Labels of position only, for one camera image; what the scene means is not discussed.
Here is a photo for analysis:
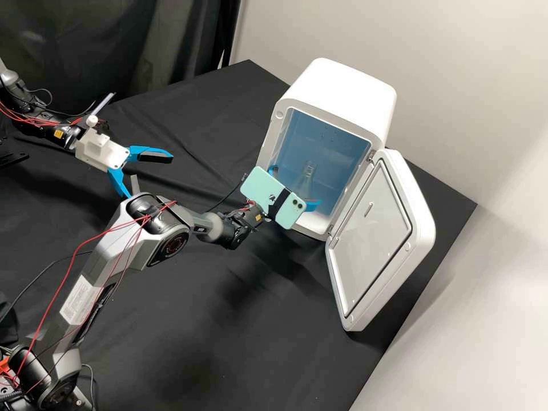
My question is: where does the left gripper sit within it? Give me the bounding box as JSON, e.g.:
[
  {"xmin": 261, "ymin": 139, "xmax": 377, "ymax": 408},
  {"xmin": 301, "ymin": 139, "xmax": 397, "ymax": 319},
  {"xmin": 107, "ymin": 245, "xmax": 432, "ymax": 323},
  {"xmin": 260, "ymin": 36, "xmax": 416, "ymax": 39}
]
[{"xmin": 75, "ymin": 128, "xmax": 175, "ymax": 199}]

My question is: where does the clear flask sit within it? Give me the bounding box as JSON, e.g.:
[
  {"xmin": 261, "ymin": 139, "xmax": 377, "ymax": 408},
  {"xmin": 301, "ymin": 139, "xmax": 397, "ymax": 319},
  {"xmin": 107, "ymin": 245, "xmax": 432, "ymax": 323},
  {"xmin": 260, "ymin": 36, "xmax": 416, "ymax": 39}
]
[{"xmin": 299, "ymin": 160, "xmax": 321, "ymax": 190}]

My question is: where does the incubator door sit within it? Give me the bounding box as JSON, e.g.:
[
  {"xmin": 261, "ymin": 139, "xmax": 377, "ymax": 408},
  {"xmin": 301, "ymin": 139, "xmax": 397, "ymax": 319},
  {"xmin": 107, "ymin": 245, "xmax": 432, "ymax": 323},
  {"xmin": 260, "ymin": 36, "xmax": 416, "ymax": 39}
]
[{"xmin": 325, "ymin": 147, "xmax": 437, "ymax": 333}]

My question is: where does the white incubator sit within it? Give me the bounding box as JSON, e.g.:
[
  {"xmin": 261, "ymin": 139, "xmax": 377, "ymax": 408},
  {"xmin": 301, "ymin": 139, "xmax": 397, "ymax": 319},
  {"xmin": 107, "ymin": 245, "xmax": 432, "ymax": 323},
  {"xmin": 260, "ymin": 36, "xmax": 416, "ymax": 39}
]
[{"xmin": 255, "ymin": 58, "xmax": 397, "ymax": 243}]

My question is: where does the right wrist camera phone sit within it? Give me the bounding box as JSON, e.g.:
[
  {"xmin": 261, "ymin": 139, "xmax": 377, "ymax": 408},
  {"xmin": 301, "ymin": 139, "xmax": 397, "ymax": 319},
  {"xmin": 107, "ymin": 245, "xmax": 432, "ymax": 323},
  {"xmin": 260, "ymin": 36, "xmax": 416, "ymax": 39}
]
[{"xmin": 239, "ymin": 166, "xmax": 309, "ymax": 230}]

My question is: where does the black cable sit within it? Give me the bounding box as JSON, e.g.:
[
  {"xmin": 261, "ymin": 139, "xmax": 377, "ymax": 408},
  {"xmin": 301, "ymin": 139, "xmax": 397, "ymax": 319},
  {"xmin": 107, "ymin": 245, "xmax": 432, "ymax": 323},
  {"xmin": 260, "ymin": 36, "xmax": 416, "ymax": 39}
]
[{"xmin": 208, "ymin": 181, "xmax": 245, "ymax": 215}]

